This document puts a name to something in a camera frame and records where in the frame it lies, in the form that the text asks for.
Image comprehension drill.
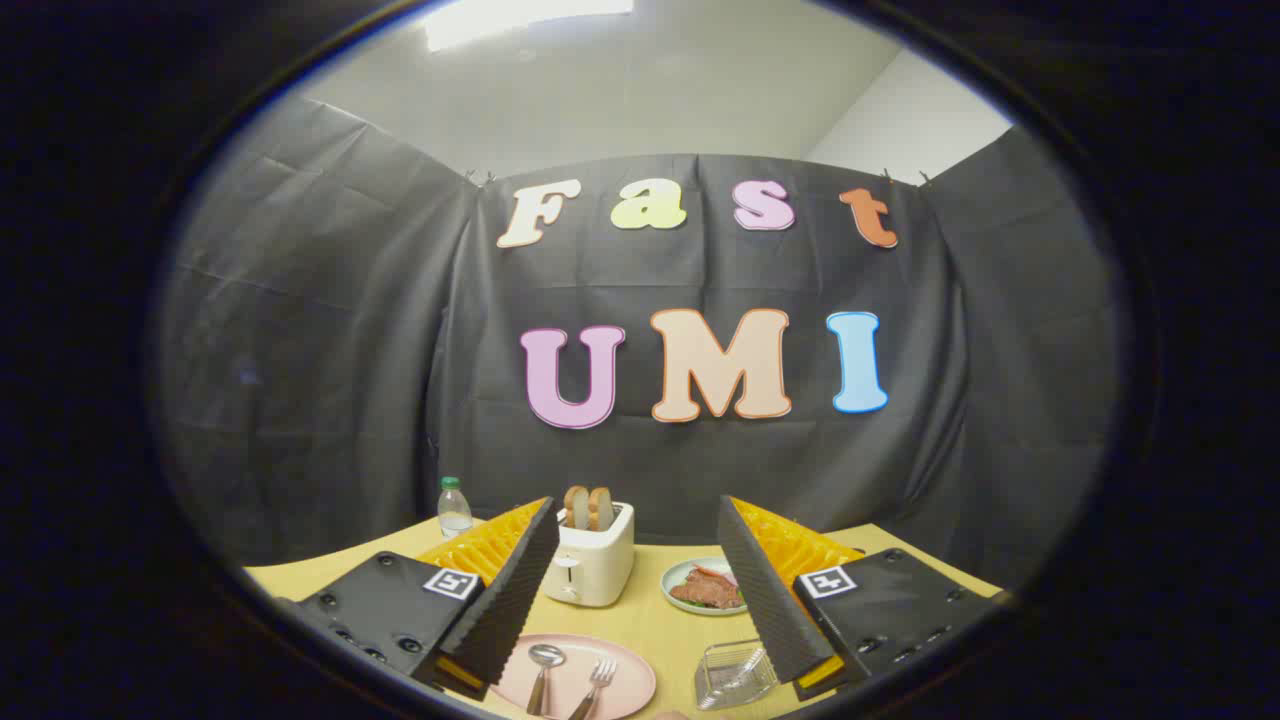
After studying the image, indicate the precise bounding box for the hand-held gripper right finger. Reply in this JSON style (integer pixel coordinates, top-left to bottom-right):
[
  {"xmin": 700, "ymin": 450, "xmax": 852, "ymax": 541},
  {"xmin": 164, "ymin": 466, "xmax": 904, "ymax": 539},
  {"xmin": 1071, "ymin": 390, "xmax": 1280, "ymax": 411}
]
[{"xmin": 717, "ymin": 495, "xmax": 1011, "ymax": 701}]

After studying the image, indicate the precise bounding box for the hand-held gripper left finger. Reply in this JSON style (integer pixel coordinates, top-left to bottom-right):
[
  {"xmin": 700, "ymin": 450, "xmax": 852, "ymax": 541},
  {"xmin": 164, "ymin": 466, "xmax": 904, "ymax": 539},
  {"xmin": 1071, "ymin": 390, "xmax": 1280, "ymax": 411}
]
[{"xmin": 275, "ymin": 497, "xmax": 561, "ymax": 701}]

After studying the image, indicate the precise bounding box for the wooden handled metal spoon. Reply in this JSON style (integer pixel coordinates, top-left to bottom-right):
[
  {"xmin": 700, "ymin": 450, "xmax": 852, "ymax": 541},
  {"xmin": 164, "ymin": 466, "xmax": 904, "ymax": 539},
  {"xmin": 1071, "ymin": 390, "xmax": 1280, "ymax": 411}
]
[{"xmin": 526, "ymin": 644, "xmax": 567, "ymax": 716}]

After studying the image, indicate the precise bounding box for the wooden handled metal fork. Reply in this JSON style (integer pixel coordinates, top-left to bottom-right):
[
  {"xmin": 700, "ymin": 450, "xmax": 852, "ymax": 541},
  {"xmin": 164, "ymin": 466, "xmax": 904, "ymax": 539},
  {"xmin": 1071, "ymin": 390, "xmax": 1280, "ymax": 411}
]
[{"xmin": 570, "ymin": 657, "xmax": 618, "ymax": 720}]

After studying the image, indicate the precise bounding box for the steak with garnish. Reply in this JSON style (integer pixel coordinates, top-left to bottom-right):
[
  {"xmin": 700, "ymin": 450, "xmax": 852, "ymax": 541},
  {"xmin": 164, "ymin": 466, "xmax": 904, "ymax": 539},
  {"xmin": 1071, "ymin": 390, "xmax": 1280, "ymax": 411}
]
[{"xmin": 668, "ymin": 566, "xmax": 743, "ymax": 609}]

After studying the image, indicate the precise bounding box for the white toaster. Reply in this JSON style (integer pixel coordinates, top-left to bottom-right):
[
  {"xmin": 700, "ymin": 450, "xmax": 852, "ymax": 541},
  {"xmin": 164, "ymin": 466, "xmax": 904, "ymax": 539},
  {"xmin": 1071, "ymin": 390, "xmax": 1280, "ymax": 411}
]
[{"xmin": 543, "ymin": 500, "xmax": 636, "ymax": 608}]

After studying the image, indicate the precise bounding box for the pale green plate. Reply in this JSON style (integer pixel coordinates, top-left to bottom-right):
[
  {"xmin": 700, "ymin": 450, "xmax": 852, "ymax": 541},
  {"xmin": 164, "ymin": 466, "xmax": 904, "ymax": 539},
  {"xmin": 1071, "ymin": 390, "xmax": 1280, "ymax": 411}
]
[{"xmin": 660, "ymin": 557, "xmax": 749, "ymax": 616}]

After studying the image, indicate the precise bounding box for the clear plastic water bottle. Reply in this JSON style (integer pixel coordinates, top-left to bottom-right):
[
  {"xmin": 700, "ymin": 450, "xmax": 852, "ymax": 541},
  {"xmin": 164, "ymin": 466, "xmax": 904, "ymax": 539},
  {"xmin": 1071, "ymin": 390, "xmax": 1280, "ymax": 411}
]
[{"xmin": 438, "ymin": 477, "xmax": 474, "ymax": 539}]

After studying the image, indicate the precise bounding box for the pink plate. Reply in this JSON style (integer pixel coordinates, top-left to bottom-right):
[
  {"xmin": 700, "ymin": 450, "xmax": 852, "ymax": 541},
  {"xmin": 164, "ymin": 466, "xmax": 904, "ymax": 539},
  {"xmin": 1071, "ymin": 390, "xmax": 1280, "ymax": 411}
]
[{"xmin": 490, "ymin": 633, "xmax": 658, "ymax": 720}]

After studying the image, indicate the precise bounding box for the metal wire cutlery basket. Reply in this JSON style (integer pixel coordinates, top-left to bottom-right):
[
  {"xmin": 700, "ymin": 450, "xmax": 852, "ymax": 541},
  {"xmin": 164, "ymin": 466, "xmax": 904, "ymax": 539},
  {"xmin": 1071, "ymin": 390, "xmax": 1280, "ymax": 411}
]
[{"xmin": 694, "ymin": 640, "xmax": 779, "ymax": 712}]

